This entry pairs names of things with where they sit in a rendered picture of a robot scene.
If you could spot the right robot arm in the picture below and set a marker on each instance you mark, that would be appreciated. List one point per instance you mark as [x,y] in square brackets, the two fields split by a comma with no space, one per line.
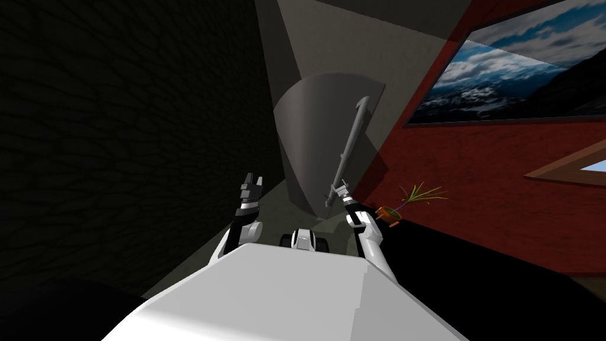
[370,234]

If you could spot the grey curved door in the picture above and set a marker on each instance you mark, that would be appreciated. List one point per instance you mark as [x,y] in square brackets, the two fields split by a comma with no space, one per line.
[307,142]

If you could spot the orange potted green plant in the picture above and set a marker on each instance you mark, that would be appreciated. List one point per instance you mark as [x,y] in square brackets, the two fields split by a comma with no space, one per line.
[390,214]

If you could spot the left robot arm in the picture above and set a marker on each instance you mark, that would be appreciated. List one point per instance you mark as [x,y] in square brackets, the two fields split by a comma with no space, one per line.
[244,227]

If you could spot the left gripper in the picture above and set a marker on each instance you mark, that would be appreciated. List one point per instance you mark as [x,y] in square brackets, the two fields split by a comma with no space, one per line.
[250,193]

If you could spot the framed mountain landscape picture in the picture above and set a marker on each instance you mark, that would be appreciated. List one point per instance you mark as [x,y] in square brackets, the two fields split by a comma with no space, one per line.
[511,71]

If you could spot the wooden framed window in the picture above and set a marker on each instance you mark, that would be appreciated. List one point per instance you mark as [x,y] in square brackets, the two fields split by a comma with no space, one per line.
[575,170]

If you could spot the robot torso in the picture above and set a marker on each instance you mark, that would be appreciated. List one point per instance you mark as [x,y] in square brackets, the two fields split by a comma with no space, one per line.
[284,293]

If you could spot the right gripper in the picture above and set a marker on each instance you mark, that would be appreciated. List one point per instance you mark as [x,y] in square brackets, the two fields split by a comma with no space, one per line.
[342,193]

